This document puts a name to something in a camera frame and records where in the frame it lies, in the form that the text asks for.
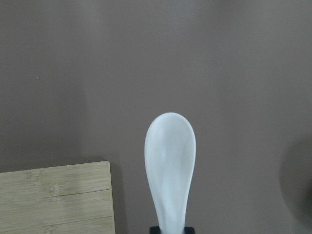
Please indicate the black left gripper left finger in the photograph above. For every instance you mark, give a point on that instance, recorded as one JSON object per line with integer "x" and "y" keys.
{"x": 154, "y": 230}

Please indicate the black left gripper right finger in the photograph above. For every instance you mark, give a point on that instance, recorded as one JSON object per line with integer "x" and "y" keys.
{"x": 189, "y": 230}

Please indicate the white ceramic spoon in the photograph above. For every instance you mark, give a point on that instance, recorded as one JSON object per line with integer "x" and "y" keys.
{"x": 169, "y": 154}

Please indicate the wooden cutting board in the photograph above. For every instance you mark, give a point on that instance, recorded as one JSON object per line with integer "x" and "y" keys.
{"x": 71, "y": 199}

